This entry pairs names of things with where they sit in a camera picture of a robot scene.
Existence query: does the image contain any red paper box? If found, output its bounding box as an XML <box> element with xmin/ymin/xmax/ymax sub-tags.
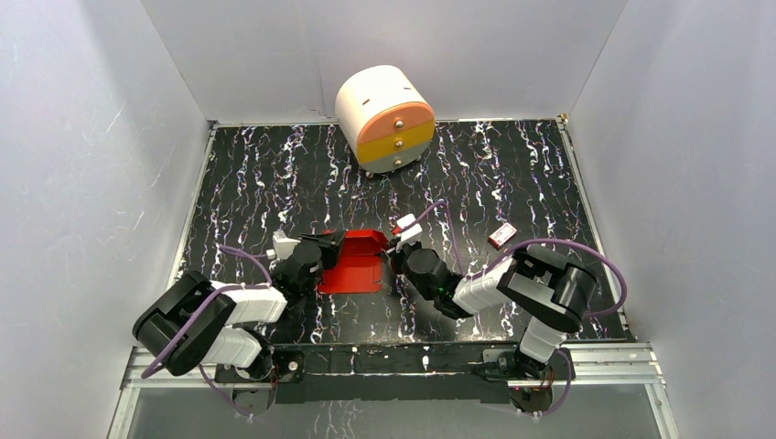
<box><xmin>318</xmin><ymin>230</ymin><xmax>388</xmax><ymax>294</ymax></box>

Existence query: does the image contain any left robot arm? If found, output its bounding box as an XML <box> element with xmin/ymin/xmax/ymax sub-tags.
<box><xmin>132</xmin><ymin>230</ymin><xmax>346</xmax><ymax>380</ymax></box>

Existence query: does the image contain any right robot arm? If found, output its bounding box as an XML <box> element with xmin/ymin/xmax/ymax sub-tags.
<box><xmin>388</xmin><ymin>243</ymin><xmax>598</xmax><ymax>380</ymax></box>

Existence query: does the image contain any small red white card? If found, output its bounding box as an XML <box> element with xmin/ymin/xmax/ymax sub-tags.
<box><xmin>488</xmin><ymin>222</ymin><xmax>517</xmax><ymax>249</ymax></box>

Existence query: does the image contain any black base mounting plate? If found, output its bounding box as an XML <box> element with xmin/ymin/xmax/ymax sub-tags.
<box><xmin>214</xmin><ymin>342</ymin><xmax>575</xmax><ymax>411</ymax></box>

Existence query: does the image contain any round three-drawer cabinet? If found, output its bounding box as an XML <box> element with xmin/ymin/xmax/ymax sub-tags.
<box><xmin>335</xmin><ymin>65</ymin><xmax>436</xmax><ymax>175</ymax></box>

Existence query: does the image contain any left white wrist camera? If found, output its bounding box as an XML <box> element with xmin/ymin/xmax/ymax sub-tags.
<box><xmin>265</xmin><ymin>230</ymin><xmax>300</xmax><ymax>261</ymax></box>

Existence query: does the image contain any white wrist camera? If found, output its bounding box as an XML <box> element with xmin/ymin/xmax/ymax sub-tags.
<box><xmin>393</xmin><ymin>214</ymin><xmax>423</xmax><ymax>252</ymax></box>
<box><xmin>265</xmin><ymin>230</ymin><xmax>300</xmax><ymax>261</ymax></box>

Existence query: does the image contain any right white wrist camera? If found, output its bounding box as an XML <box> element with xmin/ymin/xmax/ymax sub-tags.
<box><xmin>393</xmin><ymin>214</ymin><xmax>423</xmax><ymax>252</ymax></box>

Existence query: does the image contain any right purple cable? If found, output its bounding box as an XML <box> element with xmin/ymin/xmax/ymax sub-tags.
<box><xmin>412</xmin><ymin>199</ymin><xmax>629</xmax><ymax>419</ymax></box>

